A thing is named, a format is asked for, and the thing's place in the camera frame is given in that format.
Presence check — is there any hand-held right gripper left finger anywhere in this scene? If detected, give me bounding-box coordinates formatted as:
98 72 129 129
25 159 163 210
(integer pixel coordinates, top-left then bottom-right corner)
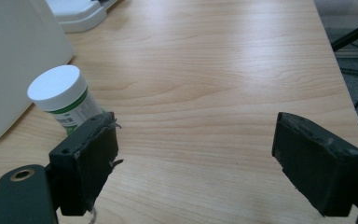
48 111 125 217

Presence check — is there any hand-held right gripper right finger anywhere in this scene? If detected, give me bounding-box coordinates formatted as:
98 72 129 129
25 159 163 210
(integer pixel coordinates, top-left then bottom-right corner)
271 111 358 217

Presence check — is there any large white container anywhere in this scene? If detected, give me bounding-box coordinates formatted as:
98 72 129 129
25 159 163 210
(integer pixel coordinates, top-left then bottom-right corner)
0 0 76 146

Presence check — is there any black metal stand leg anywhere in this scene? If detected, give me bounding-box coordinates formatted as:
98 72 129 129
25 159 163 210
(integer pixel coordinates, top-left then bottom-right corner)
331 17 358 52

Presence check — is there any white plastic device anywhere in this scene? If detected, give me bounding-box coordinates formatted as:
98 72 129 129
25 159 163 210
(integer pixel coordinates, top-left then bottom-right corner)
45 0 119 34

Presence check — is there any white bottle with green label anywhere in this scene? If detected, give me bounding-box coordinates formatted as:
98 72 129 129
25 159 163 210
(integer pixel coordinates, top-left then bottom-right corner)
27 64 106 136

